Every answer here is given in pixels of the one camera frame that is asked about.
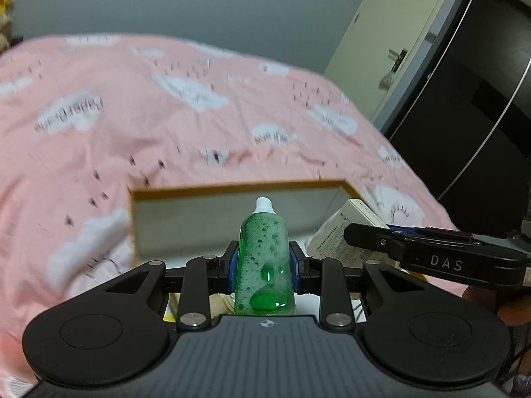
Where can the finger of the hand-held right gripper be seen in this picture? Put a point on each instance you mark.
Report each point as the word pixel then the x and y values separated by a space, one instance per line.
pixel 369 238
pixel 431 232

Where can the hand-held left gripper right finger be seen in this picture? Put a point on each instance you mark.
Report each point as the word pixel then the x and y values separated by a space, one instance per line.
pixel 293 262

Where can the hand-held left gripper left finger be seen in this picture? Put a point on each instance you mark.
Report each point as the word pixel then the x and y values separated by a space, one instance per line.
pixel 233 262

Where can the green liquid bottle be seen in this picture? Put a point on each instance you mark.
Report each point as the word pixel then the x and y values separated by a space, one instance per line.
pixel 265 257

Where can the white paper carton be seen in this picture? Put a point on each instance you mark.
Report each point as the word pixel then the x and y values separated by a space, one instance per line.
pixel 336 240

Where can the orange cardboard box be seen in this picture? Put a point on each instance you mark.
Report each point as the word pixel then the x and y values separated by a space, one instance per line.
pixel 186 224

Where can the person's right hand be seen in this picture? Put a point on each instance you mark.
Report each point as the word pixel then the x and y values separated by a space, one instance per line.
pixel 510 306

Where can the dark wardrobe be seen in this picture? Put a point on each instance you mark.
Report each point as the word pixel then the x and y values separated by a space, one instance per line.
pixel 477 112

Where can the hanging door charm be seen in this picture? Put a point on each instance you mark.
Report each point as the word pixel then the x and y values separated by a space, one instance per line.
pixel 386 80

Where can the pink printed bedsheet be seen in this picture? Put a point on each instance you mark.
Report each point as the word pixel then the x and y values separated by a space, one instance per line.
pixel 124 132

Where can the cream door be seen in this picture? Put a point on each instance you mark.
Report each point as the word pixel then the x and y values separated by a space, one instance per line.
pixel 386 20

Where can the clear plush toy tube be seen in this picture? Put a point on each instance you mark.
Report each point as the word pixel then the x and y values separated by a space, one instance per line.
pixel 6 4

